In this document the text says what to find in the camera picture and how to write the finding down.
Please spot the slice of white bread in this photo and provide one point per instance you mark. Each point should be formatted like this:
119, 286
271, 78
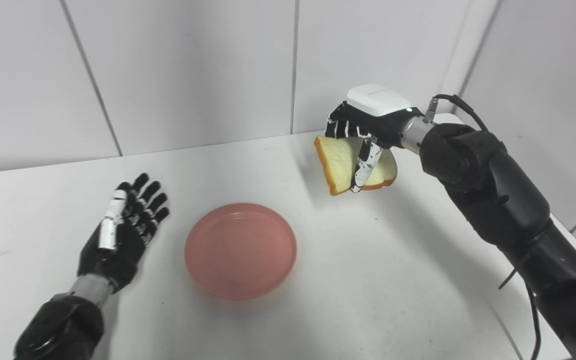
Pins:
338, 162

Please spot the pink round plate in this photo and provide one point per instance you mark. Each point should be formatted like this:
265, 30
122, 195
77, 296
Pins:
240, 250

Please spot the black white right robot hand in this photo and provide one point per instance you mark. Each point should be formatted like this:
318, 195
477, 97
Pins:
375, 112

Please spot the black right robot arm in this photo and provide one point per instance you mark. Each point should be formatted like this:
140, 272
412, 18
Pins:
493, 180

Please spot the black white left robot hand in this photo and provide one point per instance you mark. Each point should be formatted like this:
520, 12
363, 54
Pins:
123, 250

